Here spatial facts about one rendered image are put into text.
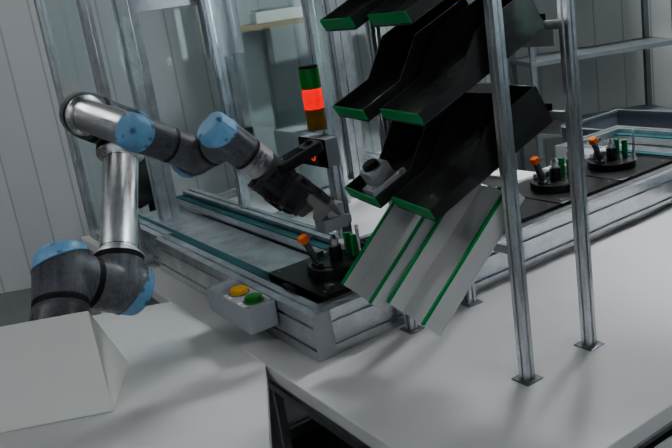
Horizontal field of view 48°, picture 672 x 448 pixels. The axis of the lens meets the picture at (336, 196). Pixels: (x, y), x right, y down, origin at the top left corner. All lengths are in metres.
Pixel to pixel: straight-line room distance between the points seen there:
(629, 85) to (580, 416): 4.47
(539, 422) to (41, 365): 0.91
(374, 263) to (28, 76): 3.92
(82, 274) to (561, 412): 0.99
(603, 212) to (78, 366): 1.34
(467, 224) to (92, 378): 0.77
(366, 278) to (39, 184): 3.96
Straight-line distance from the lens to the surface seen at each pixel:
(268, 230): 2.22
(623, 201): 2.17
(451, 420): 1.33
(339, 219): 1.70
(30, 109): 5.23
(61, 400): 1.59
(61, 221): 5.33
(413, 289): 1.42
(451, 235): 1.43
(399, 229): 1.53
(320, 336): 1.56
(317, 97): 1.86
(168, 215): 2.68
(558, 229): 1.98
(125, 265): 1.75
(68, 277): 1.66
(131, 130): 1.53
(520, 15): 1.31
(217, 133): 1.52
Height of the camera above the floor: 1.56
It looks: 14 degrees down
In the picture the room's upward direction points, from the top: 9 degrees counter-clockwise
